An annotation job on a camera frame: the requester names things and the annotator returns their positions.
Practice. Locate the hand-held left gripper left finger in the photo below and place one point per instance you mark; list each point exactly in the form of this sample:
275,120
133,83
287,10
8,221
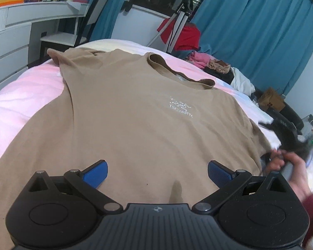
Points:
95,174

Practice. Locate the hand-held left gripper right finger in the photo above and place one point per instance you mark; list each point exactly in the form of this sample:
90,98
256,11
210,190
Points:
220,174

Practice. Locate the tan t-shirt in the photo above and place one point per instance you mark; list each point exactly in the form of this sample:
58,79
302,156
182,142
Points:
133,125

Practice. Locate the person's right hand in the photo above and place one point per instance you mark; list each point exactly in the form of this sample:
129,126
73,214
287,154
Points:
296,166

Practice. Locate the black sofa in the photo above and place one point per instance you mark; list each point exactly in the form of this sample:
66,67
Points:
289,113

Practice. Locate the brown paper bag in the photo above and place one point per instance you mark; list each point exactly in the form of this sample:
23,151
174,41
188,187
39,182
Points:
271,100

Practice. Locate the white garment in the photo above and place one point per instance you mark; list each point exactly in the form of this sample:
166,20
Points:
242,82

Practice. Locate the black garment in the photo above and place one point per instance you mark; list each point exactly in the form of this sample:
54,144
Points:
224,76

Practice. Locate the brown crumpled garment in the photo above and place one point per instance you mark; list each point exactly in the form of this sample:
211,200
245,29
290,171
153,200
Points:
219,66

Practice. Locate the wide blue curtain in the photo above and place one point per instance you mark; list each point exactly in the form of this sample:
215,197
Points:
250,31

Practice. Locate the red garment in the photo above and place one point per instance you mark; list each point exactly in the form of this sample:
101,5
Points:
187,36

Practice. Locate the black chair with white seat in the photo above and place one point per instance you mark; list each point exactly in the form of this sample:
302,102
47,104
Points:
65,36

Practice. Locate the silver tripod stand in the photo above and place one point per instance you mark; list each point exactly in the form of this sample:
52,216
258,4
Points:
181,18

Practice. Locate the white dressing table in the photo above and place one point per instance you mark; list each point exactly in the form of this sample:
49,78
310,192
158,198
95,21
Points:
13,31

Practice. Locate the narrow blue curtain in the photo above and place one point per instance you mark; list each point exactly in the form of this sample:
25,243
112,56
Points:
104,7

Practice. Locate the wall socket with charger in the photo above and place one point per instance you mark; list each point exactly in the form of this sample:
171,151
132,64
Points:
311,122

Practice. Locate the black window bracket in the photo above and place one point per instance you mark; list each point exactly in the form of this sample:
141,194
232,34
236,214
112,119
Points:
127,6

